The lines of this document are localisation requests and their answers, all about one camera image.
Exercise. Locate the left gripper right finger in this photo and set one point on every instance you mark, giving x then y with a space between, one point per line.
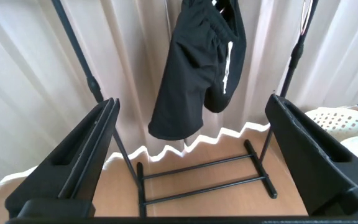
328 174

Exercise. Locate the beige curtain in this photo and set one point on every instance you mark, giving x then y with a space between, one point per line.
26 62

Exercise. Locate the white laundry basket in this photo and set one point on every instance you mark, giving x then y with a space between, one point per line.
337 121

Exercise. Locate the black garment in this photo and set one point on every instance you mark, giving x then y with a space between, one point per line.
191 77

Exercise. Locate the black clothes rack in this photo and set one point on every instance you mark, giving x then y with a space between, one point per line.
94 88

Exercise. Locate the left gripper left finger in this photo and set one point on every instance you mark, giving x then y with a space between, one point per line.
70 174

